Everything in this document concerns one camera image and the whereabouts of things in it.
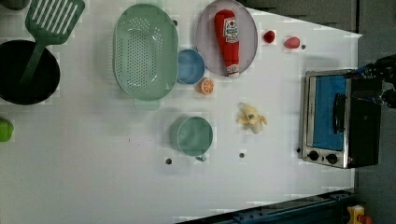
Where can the yellow plush banana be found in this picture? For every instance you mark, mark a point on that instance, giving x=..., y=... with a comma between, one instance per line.
x=251, y=118

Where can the black toaster oven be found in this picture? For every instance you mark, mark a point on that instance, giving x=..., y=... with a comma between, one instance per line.
x=341, y=123

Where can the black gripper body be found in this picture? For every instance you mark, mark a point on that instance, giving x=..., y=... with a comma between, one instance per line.
x=383, y=70

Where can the bright green toy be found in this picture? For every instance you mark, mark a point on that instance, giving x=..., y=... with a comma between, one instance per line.
x=6, y=130

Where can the small black cup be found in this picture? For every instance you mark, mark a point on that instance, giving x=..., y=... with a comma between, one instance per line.
x=15, y=4

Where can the dark red toy berry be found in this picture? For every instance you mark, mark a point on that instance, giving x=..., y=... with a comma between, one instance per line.
x=269, y=37

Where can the large black pot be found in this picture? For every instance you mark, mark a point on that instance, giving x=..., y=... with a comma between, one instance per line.
x=14, y=56

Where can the grey round plate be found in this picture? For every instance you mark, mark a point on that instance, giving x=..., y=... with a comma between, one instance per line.
x=206, y=40

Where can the green slotted spatula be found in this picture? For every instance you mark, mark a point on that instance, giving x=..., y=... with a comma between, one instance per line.
x=50, y=22

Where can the blue bowl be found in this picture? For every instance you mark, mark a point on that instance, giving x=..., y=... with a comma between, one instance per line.
x=191, y=67

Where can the red plush ketchup bottle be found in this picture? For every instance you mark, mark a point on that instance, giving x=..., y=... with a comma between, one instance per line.
x=227, y=35

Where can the blue metal frame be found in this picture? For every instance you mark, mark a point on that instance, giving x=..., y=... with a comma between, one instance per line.
x=326, y=208

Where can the orange slice toy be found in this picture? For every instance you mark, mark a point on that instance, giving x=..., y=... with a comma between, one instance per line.
x=205, y=86

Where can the green plastic colander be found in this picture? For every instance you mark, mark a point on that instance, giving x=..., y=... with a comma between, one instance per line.
x=145, y=54

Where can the green mug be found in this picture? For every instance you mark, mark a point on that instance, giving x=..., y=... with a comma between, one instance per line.
x=193, y=136

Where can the pink toy strawberry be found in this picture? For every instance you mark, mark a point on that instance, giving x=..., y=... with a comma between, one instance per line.
x=292, y=43

